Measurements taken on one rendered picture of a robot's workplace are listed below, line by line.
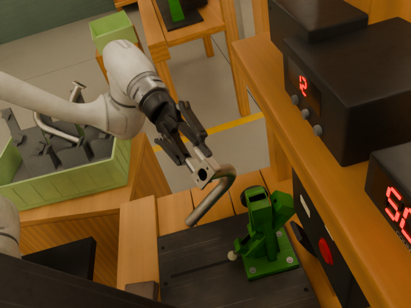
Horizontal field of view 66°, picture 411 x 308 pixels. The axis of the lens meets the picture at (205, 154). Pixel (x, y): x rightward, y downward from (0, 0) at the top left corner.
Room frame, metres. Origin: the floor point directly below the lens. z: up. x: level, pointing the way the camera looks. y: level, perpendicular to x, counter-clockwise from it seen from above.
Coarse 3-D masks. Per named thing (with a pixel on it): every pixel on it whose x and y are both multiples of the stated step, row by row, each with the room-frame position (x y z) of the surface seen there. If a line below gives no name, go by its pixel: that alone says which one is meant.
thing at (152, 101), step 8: (152, 96) 0.65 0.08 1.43; (160, 96) 0.65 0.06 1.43; (168, 96) 0.65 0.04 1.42; (144, 104) 0.65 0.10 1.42; (152, 104) 0.63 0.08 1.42; (160, 104) 0.63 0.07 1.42; (168, 104) 0.63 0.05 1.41; (144, 112) 0.65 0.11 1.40; (152, 112) 0.62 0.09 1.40; (160, 112) 0.63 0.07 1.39; (168, 112) 0.62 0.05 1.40; (176, 112) 0.61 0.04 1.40; (152, 120) 0.63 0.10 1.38; (160, 120) 0.63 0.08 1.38; (176, 120) 0.59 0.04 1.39; (160, 128) 0.62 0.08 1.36; (168, 128) 0.60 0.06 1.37; (176, 128) 0.60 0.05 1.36
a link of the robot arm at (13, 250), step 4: (0, 236) 0.69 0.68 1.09; (4, 236) 0.70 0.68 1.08; (8, 236) 0.71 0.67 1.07; (0, 240) 0.68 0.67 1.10; (4, 240) 0.68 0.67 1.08; (8, 240) 0.69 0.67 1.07; (12, 240) 0.70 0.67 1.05; (0, 244) 0.65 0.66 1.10; (4, 244) 0.66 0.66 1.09; (8, 244) 0.67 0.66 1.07; (12, 244) 0.68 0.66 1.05; (16, 244) 0.70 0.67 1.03; (0, 248) 0.64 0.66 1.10; (4, 248) 0.65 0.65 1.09; (8, 248) 0.66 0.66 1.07; (12, 248) 0.67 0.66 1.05; (16, 248) 0.68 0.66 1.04; (4, 252) 0.63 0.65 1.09; (8, 252) 0.64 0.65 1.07; (12, 252) 0.65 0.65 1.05; (16, 252) 0.66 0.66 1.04; (16, 256) 0.65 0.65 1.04; (20, 256) 0.67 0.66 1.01
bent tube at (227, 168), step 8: (200, 168) 0.48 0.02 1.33; (208, 168) 0.47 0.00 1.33; (224, 168) 0.49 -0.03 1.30; (232, 168) 0.51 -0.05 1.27; (192, 176) 0.48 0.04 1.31; (200, 176) 0.48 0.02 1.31; (208, 176) 0.46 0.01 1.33; (216, 176) 0.47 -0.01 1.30; (224, 176) 0.49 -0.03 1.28; (232, 176) 0.51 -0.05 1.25; (200, 184) 0.46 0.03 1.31; (224, 184) 0.53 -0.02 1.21; (216, 192) 0.54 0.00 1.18; (224, 192) 0.53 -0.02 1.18; (208, 200) 0.54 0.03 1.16; (216, 200) 0.53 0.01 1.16; (200, 208) 0.54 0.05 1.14; (208, 208) 0.53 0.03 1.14; (192, 216) 0.54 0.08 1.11; (200, 216) 0.53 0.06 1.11; (192, 224) 0.53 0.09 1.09
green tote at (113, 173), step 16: (80, 128) 1.50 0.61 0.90; (128, 144) 1.34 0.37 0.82; (0, 160) 1.34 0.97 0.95; (16, 160) 1.42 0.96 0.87; (112, 160) 1.08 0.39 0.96; (128, 160) 1.23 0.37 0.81; (0, 176) 1.26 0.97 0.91; (48, 176) 1.10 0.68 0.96; (64, 176) 1.10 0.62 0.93; (80, 176) 1.09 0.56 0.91; (96, 176) 1.09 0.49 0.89; (112, 176) 1.08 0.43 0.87; (0, 192) 1.12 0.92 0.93; (16, 192) 1.11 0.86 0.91; (32, 192) 1.11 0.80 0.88; (48, 192) 1.11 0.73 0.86; (64, 192) 1.10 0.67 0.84; (80, 192) 1.09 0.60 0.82
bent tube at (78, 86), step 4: (76, 84) 1.40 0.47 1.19; (80, 84) 1.43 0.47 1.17; (76, 88) 1.40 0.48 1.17; (80, 88) 1.40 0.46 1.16; (84, 88) 1.40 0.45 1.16; (72, 92) 1.40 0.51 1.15; (76, 92) 1.39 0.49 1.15; (72, 96) 1.39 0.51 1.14; (76, 96) 1.39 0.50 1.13; (72, 100) 1.38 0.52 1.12; (96, 128) 1.32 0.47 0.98; (100, 128) 1.31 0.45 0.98; (104, 132) 1.30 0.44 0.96; (108, 132) 1.30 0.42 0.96
